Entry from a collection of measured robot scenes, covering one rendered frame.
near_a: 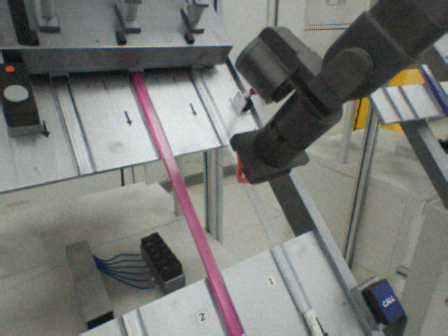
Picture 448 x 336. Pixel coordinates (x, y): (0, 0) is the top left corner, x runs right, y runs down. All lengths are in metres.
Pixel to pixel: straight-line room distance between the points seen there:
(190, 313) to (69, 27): 0.41
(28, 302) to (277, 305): 0.55
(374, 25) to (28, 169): 0.40
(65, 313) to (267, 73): 0.62
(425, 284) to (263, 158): 0.53
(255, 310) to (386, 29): 0.35
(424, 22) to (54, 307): 0.76
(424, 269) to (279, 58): 0.60
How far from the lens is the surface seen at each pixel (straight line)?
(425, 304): 0.85
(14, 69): 0.48
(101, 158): 0.45
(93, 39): 0.50
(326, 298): 0.52
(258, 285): 0.46
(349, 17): 1.41
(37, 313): 0.79
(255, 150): 0.40
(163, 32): 0.54
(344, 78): 0.30
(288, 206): 0.56
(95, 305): 0.70
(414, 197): 1.33
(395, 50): 0.30
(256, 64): 0.35
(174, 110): 0.52
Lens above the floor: 1.14
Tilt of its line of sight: 23 degrees down
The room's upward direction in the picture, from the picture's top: straight up
